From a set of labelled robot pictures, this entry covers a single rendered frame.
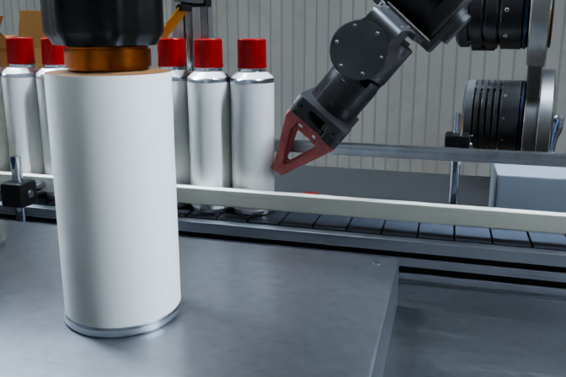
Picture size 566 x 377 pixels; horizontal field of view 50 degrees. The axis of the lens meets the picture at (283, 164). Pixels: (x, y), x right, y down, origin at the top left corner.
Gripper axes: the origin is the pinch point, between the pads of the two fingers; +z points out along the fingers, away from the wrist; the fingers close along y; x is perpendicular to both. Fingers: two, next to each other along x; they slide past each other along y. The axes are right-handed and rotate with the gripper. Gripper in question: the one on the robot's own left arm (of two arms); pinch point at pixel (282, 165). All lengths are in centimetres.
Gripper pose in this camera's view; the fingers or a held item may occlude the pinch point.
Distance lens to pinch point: 71.5
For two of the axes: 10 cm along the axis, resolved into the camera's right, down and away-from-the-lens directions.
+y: -2.7, 2.2, -9.4
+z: -6.1, 7.2, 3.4
